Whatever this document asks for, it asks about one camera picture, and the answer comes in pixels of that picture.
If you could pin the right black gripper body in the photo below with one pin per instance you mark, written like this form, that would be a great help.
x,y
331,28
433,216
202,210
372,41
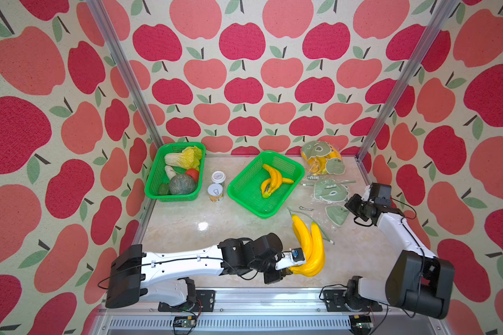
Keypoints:
x,y
358,206

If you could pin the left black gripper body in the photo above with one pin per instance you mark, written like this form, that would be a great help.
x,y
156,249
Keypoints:
x,y
270,266

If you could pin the yellow banana bunch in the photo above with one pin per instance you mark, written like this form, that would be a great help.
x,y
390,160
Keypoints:
x,y
311,242

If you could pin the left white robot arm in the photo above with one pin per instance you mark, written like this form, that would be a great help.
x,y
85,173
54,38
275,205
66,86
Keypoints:
x,y
137,276

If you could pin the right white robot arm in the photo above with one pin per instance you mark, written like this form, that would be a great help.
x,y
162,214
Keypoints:
x,y
419,282

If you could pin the empty green plastic basket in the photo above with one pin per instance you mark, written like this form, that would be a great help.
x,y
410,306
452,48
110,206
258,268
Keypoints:
x,y
245,189

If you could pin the pull-tab tin can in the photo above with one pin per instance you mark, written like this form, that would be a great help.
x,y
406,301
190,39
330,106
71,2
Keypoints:
x,y
216,192

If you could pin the white lidded cup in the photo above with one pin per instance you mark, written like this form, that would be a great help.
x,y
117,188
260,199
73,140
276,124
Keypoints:
x,y
218,177

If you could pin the green netted melon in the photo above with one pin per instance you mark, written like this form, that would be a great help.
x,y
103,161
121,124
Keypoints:
x,y
182,184

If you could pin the red tomato toy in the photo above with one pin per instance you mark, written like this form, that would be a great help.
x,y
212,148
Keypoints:
x,y
194,174

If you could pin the green pepper toy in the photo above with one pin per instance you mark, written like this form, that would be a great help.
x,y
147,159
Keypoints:
x,y
163,189

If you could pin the green basket with vegetables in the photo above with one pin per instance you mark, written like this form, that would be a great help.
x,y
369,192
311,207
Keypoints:
x,y
158,175

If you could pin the white mushroom toy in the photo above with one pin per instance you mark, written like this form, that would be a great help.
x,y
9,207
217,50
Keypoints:
x,y
170,172

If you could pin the napa cabbage toy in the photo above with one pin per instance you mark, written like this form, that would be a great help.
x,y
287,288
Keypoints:
x,y
189,158

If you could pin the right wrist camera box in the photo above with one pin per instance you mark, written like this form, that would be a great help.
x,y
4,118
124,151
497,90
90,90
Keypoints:
x,y
379,194

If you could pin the front aluminium rail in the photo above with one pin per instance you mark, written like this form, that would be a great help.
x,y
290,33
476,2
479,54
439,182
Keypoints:
x,y
264,311

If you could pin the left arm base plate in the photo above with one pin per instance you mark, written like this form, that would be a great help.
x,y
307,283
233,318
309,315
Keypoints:
x,y
202,301

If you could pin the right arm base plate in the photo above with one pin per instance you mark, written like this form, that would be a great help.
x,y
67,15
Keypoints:
x,y
337,299

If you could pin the right aluminium frame post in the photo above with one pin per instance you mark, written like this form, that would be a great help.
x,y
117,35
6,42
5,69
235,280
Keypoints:
x,y
441,14

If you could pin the aluminium frame post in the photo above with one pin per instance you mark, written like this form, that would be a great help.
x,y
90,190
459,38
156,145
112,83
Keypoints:
x,y
104,23
441,14

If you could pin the left aluminium frame post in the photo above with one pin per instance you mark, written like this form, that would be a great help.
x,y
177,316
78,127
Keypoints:
x,y
104,23

